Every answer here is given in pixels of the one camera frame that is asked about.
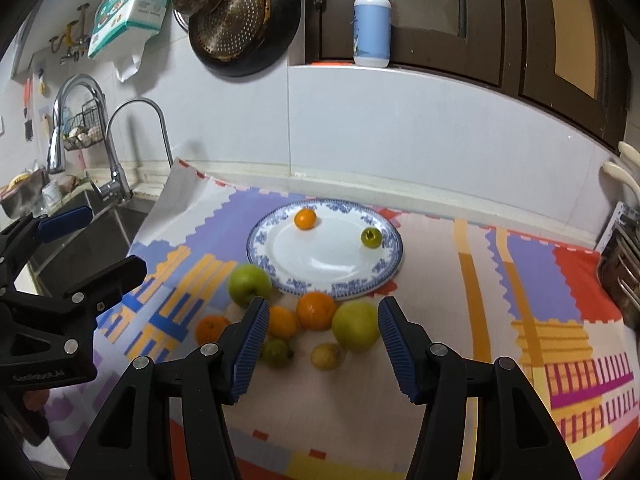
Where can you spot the colourful patterned table mat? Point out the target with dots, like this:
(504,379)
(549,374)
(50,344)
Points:
(484,292)

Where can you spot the blue white soap dispenser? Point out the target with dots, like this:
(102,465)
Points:
(371,31)

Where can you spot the small orange mandarin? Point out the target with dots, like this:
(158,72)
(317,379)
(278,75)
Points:
(283,323)

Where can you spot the metal hanging colander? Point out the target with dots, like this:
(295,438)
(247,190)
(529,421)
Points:
(222,30)

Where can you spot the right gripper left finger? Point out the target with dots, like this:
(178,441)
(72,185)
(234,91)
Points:
(130,437)

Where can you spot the yellowish small fruit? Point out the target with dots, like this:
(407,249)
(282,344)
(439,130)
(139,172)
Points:
(327,357)

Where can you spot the small orange kumquat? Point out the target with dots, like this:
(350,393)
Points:
(305,219)

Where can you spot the thin gooseneck faucet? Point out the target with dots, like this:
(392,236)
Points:
(138,129)

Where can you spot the wire sponge basket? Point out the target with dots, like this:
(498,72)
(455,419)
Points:
(82,130)

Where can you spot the stainless steel sink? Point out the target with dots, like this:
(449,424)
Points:
(59,265)

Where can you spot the chrome pull-down faucet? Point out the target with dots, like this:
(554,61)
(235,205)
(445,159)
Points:
(118,187)

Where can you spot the yellow-green apple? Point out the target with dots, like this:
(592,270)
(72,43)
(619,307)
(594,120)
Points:
(355,326)

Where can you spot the green apple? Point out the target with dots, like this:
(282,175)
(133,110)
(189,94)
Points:
(246,282)

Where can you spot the teal white paper box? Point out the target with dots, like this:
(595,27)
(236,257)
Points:
(122,28)

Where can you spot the black hanging frying pan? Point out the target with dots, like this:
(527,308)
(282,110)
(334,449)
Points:
(279,32)

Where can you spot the large orange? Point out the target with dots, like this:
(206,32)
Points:
(209,329)

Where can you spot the blue white porcelain plate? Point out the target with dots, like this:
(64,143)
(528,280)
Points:
(329,258)

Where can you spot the small green tomato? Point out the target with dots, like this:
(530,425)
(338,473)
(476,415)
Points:
(371,237)

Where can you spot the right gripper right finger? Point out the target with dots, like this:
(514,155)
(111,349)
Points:
(516,436)

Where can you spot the dark wooden window frame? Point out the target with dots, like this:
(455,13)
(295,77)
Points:
(566,57)

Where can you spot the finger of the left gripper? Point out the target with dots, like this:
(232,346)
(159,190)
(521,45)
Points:
(46,229)
(93,296)

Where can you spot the medium orange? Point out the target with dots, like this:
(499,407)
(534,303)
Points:
(315,311)

